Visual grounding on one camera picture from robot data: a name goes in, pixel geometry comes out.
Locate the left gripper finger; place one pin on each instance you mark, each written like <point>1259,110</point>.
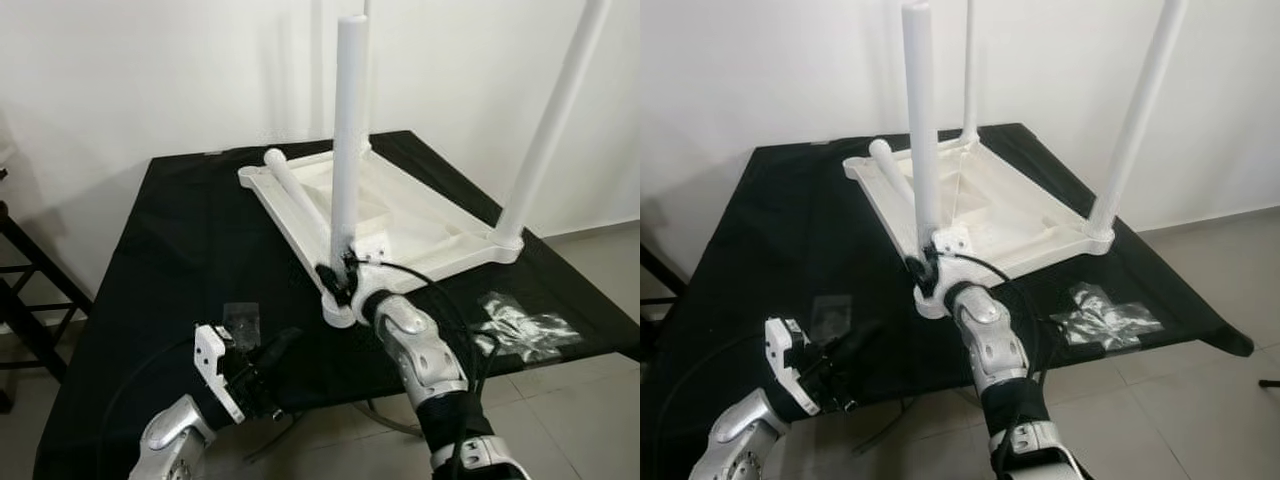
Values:
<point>862,335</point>
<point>268,372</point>
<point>280,345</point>

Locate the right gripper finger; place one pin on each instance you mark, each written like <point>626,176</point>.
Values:
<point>918,275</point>
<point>330,282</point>

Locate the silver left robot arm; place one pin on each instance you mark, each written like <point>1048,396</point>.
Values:
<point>175,435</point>
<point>745,435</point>

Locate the clear plastic bag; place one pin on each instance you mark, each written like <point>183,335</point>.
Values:
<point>830,312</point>
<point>240,320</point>

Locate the black tablecloth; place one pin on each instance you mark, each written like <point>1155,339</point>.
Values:
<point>200,250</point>
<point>800,230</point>

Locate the black wooden stool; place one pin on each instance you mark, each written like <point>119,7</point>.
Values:
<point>660,275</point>
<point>20,290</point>

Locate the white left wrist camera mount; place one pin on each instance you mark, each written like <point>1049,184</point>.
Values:
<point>210,365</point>
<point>780,360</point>

